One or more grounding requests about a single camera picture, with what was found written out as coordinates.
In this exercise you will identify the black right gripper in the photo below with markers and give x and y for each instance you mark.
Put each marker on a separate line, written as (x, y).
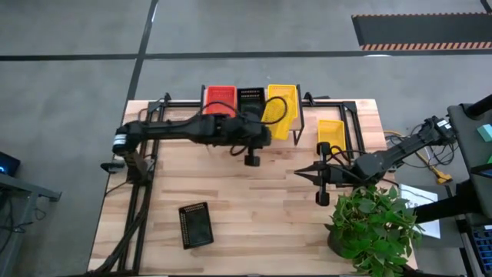
(338, 175)

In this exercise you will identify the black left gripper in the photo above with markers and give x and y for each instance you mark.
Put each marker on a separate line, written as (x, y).
(246, 131)

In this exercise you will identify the yellow plastic basket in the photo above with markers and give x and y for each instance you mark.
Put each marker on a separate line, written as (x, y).
(280, 129)
(331, 134)
(282, 90)

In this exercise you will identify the black plastic basket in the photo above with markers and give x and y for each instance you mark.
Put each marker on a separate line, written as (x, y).
(196, 225)
(250, 101)

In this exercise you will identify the orange plastic basket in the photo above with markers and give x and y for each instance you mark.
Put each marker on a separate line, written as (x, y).
(220, 101)

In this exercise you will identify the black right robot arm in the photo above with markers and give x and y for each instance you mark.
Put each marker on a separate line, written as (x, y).
(399, 148)

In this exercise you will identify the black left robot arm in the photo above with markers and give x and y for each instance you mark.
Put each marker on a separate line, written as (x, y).
(173, 131)

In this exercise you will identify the wooden shelf with black legs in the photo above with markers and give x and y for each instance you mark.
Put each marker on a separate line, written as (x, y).
(296, 125)

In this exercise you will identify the green potted plant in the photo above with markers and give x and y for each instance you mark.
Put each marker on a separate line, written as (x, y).
(369, 231)

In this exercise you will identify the dark grey desk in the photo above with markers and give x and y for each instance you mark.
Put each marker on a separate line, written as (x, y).
(469, 154)

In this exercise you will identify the black clamp device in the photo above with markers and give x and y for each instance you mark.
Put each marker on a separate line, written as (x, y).
(112, 166)

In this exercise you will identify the small teal object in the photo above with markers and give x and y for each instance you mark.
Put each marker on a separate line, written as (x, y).
(485, 132)

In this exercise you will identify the black hazard-striped floor mat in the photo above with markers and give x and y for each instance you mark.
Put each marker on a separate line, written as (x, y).
(423, 29)

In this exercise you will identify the computer keyboard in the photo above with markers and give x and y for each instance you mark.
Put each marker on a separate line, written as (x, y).
(482, 242)

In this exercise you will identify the grey desk with legs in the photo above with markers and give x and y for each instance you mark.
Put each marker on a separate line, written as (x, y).
(23, 188)

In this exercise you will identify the black device with blue light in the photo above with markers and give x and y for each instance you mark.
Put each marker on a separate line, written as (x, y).
(7, 163)

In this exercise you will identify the black aluminium rig frame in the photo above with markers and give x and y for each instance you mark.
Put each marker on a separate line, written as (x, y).
(330, 104)

